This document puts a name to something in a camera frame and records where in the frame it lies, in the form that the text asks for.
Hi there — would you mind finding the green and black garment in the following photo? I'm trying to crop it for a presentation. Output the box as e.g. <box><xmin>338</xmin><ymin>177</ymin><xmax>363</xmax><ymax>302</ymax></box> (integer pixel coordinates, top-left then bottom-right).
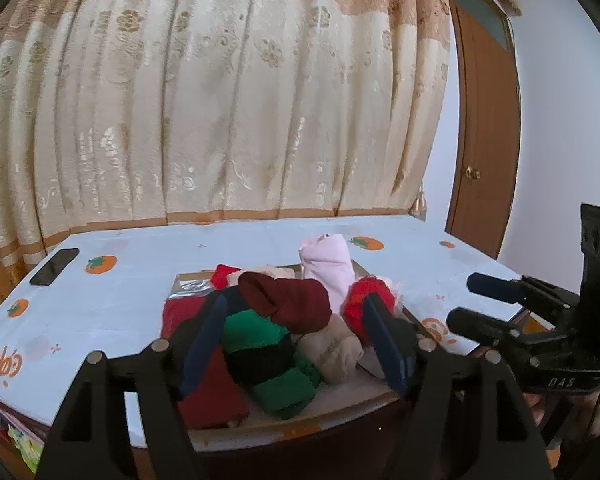
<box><xmin>220</xmin><ymin>286</ymin><xmax>322</xmax><ymax>419</ymax></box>

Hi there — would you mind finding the beige garment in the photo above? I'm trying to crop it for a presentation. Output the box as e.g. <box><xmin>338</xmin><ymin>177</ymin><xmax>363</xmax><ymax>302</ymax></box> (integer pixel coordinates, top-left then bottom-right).
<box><xmin>292</xmin><ymin>313</ymin><xmax>364</xmax><ymax>385</ymax></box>

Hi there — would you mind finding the dark red garment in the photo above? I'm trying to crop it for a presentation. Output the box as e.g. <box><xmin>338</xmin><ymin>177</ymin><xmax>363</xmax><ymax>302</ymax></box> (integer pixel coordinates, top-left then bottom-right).
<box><xmin>238</xmin><ymin>272</ymin><xmax>332</xmax><ymax>334</ymax></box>

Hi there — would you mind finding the pale pink garment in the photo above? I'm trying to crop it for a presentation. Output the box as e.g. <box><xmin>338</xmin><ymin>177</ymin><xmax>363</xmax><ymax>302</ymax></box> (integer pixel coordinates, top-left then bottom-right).
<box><xmin>299</xmin><ymin>233</ymin><xmax>355</xmax><ymax>313</ymax></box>

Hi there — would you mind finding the person's right hand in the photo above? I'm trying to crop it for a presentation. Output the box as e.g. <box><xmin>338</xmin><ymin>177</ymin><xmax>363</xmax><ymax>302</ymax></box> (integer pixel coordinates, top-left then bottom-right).
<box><xmin>521</xmin><ymin>391</ymin><xmax>600</xmax><ymax>438</ymax></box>

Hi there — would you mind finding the brown wooden dresser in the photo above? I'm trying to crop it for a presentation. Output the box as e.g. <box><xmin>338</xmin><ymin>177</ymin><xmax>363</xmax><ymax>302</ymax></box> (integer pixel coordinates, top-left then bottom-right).
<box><xmin>0</xmin><ymin>401</ymin><xmax>554</xmax><ymax>479</ymax></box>

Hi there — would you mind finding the white tablecloth with orange prints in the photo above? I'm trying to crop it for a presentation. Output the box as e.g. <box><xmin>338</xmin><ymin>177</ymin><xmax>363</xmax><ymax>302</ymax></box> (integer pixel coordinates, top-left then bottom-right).
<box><xmin>0</xmin><ymin>216</ymin><xmax>522</xmax><ymax>427</ymax></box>

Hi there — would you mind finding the brown wooden door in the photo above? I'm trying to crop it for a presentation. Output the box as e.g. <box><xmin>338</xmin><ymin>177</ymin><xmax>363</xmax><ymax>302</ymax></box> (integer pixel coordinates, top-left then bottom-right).
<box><xmin>446</xmin><ymin>0</ymin><xmax>521</xmax><ymax>258</ymax></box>

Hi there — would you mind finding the black smartphone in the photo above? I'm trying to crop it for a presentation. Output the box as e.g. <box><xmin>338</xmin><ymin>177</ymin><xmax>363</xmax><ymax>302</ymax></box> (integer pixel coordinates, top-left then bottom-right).
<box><xmin>29</xmin><ymin>248</ymin><xmax>80</xmax><ymax>286</ymax></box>

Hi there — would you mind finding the green patterned cloth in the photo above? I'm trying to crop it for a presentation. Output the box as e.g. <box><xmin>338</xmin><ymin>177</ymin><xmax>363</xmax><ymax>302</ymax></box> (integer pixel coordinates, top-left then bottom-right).
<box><xmin>7</xmin><ymin>425</ymin><xmax>43</xmax><ymax>474</ymax></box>

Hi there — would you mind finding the beige floral curtain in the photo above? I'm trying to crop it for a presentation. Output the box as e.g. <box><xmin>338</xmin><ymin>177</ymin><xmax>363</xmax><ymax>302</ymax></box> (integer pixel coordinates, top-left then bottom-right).
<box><xmin>0</xmin><ymin>0</ymin><xmax>450</xmax><ymax>304</ymax></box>

